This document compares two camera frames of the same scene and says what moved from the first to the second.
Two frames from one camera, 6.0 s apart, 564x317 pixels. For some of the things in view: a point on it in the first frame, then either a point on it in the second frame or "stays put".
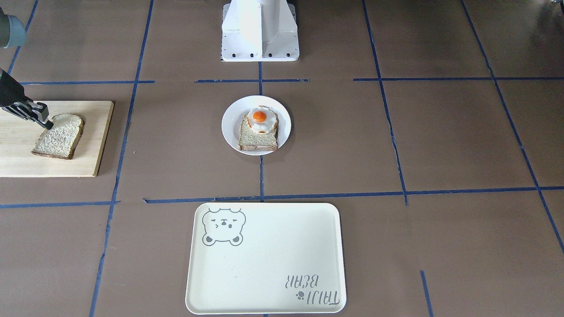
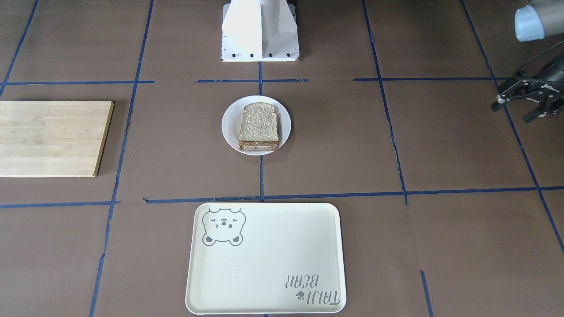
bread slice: [61, 140] to [259, 122]
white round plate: [232, 115] stays put
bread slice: [249, 140] stays put
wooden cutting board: [18, 137] stays put
